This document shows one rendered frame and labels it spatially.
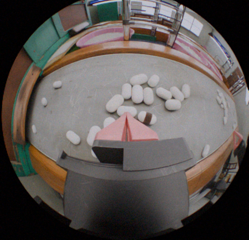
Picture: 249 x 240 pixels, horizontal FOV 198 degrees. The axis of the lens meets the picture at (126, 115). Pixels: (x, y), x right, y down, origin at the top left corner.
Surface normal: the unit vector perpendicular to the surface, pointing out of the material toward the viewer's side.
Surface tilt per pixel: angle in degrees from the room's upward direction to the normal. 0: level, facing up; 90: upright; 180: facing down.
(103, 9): 90
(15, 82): 90
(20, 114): 67
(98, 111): 0
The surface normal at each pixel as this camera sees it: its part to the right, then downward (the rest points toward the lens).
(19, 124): 0.92, -0.10
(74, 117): -0.01, -0.22
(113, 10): -0.06, 0.97
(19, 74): 1.00, 0.00
